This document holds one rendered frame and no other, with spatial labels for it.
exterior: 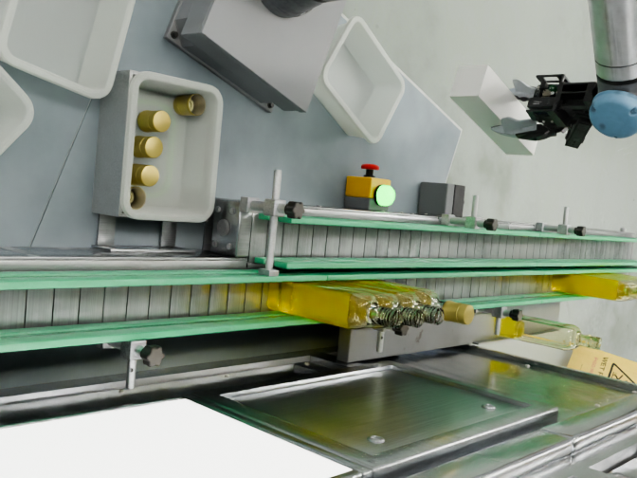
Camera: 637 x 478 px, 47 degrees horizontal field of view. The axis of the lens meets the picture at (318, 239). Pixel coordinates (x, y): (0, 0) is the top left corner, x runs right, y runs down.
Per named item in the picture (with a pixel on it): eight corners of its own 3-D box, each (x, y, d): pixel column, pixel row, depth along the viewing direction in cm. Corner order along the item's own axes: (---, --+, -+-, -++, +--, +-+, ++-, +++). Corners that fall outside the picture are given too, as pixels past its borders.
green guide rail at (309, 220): (257, 218, 123) (291, 223, 118) (258, 212, 123) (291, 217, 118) (634, 241, 252) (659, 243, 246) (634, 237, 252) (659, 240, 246)
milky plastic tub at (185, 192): (91, 213, 115) (121, 218, 109) (102, 70, 114) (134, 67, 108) (182, 218, 128) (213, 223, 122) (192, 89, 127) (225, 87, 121)
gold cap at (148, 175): (126, 162, 117) (141, 163, 114) (145, 164, 119) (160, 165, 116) (124, 184, 117) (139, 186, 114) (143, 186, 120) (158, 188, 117)
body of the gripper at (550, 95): (533, 73, 128) (601, 70, 120) (552, 98, 134) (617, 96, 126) (520, 113, 126) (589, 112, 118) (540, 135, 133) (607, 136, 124)
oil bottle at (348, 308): (265, 308, 128) (359, 333, 113) (268, 276, 127) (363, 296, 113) (288, 307, 132) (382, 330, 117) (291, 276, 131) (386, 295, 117)
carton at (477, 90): (458, 66, 132) (487, 64, 128) (514, 127, 150) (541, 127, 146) (448, 96, 131) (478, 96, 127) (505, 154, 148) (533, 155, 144)
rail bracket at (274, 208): (232, 269, 120) (285, 280, 112) (242, 167, 119) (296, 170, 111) (246, 268, 123) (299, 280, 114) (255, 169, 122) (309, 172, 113)
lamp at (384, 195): (373, 205, 155) (383, 206, 153) (374, 183, 154) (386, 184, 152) (385, 206, 158) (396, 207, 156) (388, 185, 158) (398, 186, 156)
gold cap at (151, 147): (129, 134, 117) (145, 135, 114) (148, 137, 119) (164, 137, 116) (128, 156, 117) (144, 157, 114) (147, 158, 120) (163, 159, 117)
